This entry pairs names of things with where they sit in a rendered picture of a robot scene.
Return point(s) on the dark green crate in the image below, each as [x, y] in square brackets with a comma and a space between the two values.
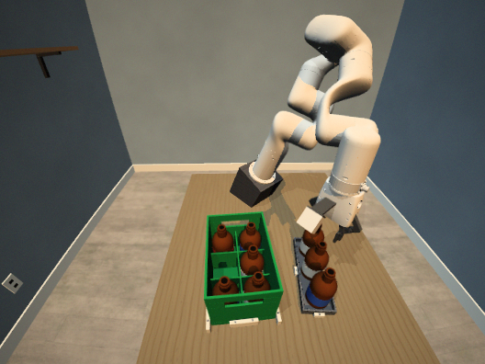
[225, 264]

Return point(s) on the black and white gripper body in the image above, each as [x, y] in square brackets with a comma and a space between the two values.
[347, 205]

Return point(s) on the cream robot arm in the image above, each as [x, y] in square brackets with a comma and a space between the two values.
[358, 146]

